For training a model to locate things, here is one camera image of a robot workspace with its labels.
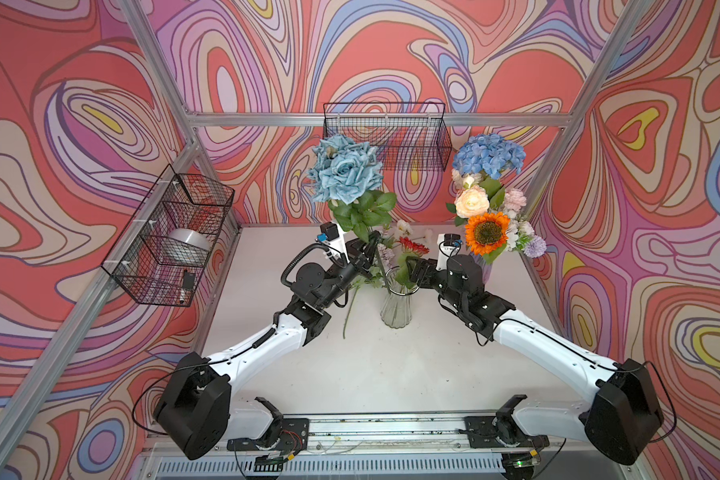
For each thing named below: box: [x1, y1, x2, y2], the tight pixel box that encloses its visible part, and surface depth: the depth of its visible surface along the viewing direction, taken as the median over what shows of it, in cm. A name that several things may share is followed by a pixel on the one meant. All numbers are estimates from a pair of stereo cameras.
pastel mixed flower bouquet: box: [506, 210, 547, 258], surface depth 78 cm
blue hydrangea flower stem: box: [452, 133, 527, 180], surface depth 76 cm
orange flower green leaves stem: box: [464, 212, 511, 265], surface depth 67 cm
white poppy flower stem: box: [396, 219, 413, 235], surface depth 110 cm
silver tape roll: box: [160, 228, 211, 266], surface depth 74 cm
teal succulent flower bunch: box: [307, 134, 397, 243], surface depth 57 cm
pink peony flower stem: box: [504, 188, 527, 211], surface depth 85 cm
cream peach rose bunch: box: [446, 169, 490, 227], surface depth 72 cm
